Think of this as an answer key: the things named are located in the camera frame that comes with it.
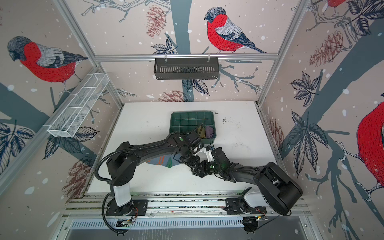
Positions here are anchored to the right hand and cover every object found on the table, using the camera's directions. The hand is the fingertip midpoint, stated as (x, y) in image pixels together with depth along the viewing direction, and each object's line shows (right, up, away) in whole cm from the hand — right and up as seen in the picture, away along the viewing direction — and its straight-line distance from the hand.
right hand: (196, 167), depth 85 cm
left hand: (0, +1, -4) cm, 5 cm away
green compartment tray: (-10, +26, +29) cm, 40 cm away
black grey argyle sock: (+1, -2, -1) cm, 3 cm away
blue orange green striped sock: (-17, +2, +5) cm, 18 cm away
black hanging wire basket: (-7, +65, +21) cm, 68 cm away
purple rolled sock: (+8, +20, +10) cm, 24 cm away
